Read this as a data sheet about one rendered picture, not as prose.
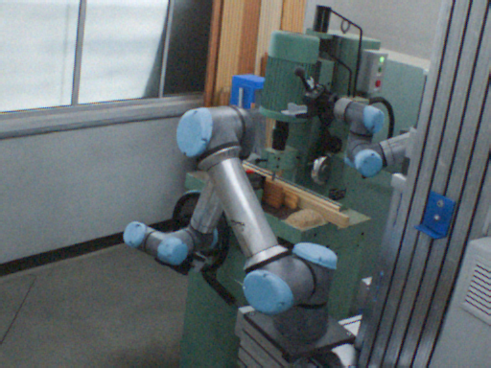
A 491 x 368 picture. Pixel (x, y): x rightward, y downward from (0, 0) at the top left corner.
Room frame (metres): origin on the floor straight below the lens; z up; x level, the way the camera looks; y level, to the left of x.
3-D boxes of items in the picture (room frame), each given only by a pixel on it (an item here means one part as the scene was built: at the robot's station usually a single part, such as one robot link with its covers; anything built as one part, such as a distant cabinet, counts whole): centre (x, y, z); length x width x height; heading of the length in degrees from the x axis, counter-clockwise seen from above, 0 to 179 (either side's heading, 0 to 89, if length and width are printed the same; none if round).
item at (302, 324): (1.42, -0.21, 0.87); 0.15 x 0.15 x 0.10
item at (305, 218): (1.96, -0.23, 0.92); 0.14 x 0.09 x 0.04; 137
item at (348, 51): (2.41, -0.31, 1.16); 0.22 x 0.22 x 0.72; 47
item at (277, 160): (2.21, -0.13, 1.03); 0.14 x 0.07 x 0.09; 137
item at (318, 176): (2.21, -0.29, 1.02); 0.12 x 0.03 x 0.12; 137
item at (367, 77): (2.33, -0.43, 1.40); 0.10 x 0.06 x 0.16; 137
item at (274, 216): (2.12, -0.04, 0.87); 0.61 x 0.30 x 0.06; 47
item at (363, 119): (1.82, -0.34, 1.31); 0.11 x 0.08 x 0.09; 47
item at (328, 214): (2.14, -0.17, 0.92); 0.55 x 0.02 x 0.04; 47
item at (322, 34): (2.30, -0.21, 1.54); 0.08 x 0.08 x 0.17; 47
